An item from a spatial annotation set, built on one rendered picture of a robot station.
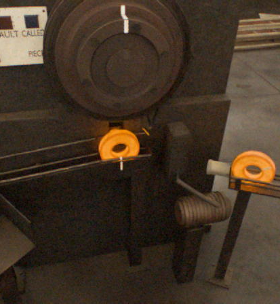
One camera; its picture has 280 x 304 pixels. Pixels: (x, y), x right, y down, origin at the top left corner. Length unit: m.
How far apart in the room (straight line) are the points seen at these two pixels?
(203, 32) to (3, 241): 1.01
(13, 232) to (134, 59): 0.69
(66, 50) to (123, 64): 0.17
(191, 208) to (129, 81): 0.61
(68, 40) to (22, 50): 0.23
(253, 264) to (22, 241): 1.22
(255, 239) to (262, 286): 0.29
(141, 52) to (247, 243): 1.34
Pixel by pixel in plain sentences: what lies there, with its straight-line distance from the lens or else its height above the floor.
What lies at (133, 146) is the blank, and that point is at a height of 0.75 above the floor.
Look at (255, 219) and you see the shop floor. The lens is 2.14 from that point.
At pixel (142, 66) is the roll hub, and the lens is 0.99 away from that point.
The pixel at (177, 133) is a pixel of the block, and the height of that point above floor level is 0.80.
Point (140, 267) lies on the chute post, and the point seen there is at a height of 0.01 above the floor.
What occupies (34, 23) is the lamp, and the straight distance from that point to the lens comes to 1.15.
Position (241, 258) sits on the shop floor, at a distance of 1.92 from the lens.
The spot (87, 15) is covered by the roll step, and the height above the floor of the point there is 1.25.
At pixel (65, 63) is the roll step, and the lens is 1.03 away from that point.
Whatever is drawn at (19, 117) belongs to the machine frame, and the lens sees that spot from 1.27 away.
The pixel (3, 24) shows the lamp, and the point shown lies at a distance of 1.16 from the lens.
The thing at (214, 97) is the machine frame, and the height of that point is 0.87.
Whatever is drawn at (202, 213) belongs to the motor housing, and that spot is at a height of 0.50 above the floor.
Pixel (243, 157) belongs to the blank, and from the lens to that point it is 1.27.
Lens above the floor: 1.50
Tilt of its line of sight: 36 degrees down
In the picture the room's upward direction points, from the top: 2 degrees clockwise
